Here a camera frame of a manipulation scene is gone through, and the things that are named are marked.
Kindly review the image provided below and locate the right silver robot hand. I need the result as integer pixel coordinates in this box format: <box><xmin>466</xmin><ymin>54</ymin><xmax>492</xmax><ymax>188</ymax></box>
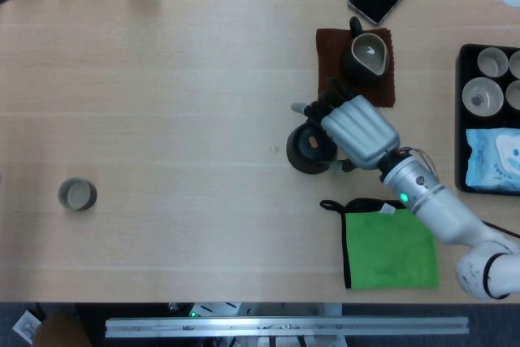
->
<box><xmin>291</xmin><ymin>77</ymin><xmax>402</xmax><ymax>175</ymax></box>

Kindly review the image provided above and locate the brown round seat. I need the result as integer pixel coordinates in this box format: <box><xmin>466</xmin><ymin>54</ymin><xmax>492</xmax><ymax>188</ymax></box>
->
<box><xmin>34</xmin><ymin>313</ymin><xmax>93</xmax><ymax>347</ymax></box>

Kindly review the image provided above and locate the dark teacup with pale inside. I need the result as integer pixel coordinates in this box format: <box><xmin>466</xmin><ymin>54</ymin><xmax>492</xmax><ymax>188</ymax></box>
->
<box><xmin>57</xmin><ymin>177</ymin><xmax>98</xmax><ymax>212</ymax></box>

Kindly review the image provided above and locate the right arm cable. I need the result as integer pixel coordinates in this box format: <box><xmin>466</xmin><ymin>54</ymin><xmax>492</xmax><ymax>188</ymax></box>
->
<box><xmin>482</xmin><ymin>219</ymin><xmax>520</xmax><ymax>239</ymax></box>

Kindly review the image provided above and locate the aluminium profile rail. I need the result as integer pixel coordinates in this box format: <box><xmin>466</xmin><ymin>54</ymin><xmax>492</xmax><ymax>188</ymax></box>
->
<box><xmin>104</xmin><ymin>315</ymin><xmax>470</xmax><ymax>339</ymax></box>

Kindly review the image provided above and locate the brown cloth mat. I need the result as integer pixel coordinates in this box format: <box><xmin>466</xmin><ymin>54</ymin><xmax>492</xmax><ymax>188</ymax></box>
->
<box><xmin>315</xmin><ymin>28</ymin><xmax>397</xmax><ymax>109</ymax></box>

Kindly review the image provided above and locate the black serving tray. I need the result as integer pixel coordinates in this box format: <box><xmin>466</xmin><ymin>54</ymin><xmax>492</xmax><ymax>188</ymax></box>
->
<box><xmin>454</xmin><ymin>43</ymin><xmax>520</xmax><ymax>195</ymax></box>

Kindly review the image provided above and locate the white robot base chassis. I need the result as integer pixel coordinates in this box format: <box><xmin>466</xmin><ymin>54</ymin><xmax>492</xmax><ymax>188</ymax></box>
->
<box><xmin>168</xmin><ymin>301</ymin><xmax>342</xmax><ymax>319</ymax></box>

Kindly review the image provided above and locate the dark ceramic teapot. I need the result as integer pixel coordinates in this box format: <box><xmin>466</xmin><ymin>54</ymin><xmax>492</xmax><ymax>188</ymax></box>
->
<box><xmin>285</xmin><ymin>123</ymin><xmax>339</xmax><ymax>176</ymax></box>

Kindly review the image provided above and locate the dark ceramic fairness pitcher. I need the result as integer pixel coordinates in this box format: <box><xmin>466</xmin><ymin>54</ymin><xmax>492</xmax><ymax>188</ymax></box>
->
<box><xmin>339</xmin><ymin>15</ymin><xmax>390</xmax><ymax>89</ymax></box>

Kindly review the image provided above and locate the white floor socket box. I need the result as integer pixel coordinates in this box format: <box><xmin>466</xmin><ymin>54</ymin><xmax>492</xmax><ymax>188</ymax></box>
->
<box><xmin>11</xmin><ymin>310</ymin><xmax>41</xmax><ymax>344</ymax></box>

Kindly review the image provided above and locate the green microfiber cloth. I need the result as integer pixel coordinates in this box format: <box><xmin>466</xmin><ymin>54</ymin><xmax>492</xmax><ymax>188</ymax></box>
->
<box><xmin>319</xmin><ymin>197</ymin><xmax>440</xmax><ymax>291</ymax></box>

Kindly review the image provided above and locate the blue wet wipes pack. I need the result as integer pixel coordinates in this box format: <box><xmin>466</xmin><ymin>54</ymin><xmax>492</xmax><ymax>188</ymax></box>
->
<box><xmin>465</xmin><ymin>128</ymin><xmax>520</xmax><ymax>193</ymax></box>

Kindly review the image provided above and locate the translucent cup with dark object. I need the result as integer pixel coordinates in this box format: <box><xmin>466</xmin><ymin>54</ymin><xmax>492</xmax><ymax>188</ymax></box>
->
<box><xmin>461</xmin><ymin>76</ymin><xmax>505</xmax><ymax>116</ymax></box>

